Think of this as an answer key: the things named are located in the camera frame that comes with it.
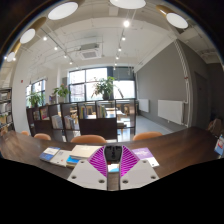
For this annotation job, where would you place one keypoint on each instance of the blue and white book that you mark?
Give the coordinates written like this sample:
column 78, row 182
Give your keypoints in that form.
column 72, row 161

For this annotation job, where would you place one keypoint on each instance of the wall bookshelf unit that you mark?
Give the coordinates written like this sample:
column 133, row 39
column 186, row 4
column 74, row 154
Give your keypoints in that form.
column 5, row 110

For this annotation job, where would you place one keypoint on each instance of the white cover book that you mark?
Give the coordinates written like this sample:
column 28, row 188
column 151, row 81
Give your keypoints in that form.
column 61, row 158

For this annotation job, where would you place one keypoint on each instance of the black charger block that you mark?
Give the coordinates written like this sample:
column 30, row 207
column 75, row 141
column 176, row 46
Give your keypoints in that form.
column 113, row 154

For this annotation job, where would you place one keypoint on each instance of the small white wall radiator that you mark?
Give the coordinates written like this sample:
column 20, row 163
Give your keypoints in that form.
column 143, row 105

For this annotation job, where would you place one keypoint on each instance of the colourful picture book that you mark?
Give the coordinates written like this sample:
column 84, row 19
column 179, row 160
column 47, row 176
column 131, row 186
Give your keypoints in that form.
column 113, row 168

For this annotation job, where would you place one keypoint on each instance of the ceiling air conditioner unit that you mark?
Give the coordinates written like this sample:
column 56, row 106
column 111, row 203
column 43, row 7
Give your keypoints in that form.
column 89, row 52

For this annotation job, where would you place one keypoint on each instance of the thick cream book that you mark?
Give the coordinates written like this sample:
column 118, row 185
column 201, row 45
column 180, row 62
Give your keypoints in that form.
column 83, row 151

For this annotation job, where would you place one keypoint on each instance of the dark open shelf unit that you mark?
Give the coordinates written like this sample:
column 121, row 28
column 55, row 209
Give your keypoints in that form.
column 96, row 128

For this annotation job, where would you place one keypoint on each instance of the ceiling spot lights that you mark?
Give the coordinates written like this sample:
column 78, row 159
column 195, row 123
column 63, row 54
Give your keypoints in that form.
column 126, row 23

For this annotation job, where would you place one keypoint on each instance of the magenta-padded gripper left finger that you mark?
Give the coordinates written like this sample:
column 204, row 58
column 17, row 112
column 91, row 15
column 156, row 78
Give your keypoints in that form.
column 88, row 175

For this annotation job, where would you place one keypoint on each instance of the small green potted plant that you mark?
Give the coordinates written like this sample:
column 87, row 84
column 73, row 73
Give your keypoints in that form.
column 35, row 99

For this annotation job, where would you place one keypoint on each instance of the side window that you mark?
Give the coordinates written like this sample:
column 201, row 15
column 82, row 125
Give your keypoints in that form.
column 38, row 87

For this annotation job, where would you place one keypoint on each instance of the tall green potted plant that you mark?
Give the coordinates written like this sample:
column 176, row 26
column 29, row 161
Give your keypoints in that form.
column 104, row 86

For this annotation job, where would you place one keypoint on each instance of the bushy green potted plant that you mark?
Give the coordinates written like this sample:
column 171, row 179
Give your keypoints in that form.
column 61, row 90

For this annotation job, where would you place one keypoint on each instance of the blue and white booklet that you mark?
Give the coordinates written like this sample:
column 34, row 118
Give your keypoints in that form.
column 219, row 145

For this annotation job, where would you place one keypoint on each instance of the round white pendant lamps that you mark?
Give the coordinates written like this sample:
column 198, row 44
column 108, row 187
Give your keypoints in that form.
column 62, row 10

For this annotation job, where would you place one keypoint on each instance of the dark grey door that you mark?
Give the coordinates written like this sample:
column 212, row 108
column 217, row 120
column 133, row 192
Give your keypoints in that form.
column 201, row 100

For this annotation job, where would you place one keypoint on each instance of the large white wall radiator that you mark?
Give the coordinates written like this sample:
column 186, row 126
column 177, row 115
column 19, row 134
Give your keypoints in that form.
column 170, row 111

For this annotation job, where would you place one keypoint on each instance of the white wall pipes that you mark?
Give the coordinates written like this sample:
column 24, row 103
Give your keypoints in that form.
column 185, row 83

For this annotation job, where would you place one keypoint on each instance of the large window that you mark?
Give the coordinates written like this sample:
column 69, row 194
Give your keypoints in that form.
column 78, row 80

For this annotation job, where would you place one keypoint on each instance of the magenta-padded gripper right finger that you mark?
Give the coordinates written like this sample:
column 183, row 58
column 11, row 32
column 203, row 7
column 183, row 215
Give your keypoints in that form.
column 140, row 173

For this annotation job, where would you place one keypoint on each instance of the blue cover book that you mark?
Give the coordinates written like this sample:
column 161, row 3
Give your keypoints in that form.
column 49, row 154

